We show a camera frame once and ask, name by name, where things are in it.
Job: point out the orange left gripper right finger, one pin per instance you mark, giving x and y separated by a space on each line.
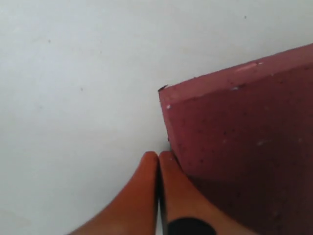
185 211

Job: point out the red brick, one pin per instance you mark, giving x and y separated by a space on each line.
244 136

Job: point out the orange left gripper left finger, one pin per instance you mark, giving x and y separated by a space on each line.
134 209

